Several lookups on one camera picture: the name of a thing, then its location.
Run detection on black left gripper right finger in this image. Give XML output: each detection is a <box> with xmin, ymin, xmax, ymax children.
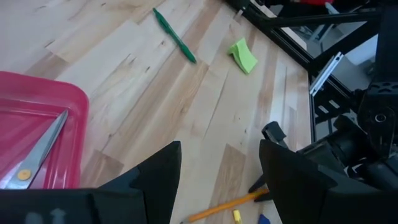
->
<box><xmin>259</xmin><ymin>139</ymin><xmax>398</xmax><ymax>224</ymax></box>

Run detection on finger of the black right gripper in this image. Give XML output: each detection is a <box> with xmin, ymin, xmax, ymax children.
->
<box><xmin>261</xmin><ymin>121</ymin><xmax>289</xmax><ymax>149</ymax></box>
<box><xmin>248</xmin><ymin>174</ymin><xmax>273</xmax><ymax>203</ymax></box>

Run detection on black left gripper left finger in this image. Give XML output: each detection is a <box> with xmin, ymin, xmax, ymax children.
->
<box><xmin>0</xmin><ymin>141</ymin><xmax>182</xmax><ymax>224</ymax></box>

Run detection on yellow pencil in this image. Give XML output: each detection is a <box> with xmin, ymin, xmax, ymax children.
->
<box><xmin>179</xmin><ymin>187</ymin><xmax>271</xmax><ymax>224</ymax></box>

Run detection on green sticky note pad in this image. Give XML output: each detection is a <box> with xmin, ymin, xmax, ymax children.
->
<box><xmin>227</xmin><ymin>37</ymin><xmax>259</xmax><ymax>75</ymax></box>

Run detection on silver scissors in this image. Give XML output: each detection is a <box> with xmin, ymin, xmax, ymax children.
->
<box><xmin>0</xmin><ymin>108</ymin><xmax>70</xmax><ymax>190</ymax></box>

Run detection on green pen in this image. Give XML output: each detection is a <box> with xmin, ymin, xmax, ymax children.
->
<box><xmin>152</xmin><ymin>7</ymin><xmax>198</xmax><ymax>65</ymax></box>

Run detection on pink plastic pencil box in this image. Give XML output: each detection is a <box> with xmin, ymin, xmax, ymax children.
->
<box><xmin>0</xmin><ymin>70</ymin><xmax>91</xmax><ymax>190</ymax></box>

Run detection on silver aluminium rail piece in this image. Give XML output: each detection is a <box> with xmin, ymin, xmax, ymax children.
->
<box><xmin>309</xmin><ymin>52</ymin><xmax>345</xmax><ymax>97</ymax></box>

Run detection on black aluminium table frame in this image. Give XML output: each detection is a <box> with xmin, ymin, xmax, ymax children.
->
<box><xmin>225</xmin><ymin>0</ymin><xmax>383</xmax><ymax>144</ymax></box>

